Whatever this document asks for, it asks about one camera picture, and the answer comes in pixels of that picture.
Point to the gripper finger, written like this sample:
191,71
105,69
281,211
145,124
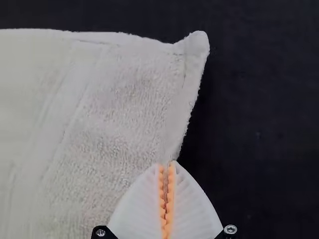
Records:
192,211
139,209

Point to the pale towel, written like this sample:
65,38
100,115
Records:
74,124

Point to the black mat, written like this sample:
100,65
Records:
261,99

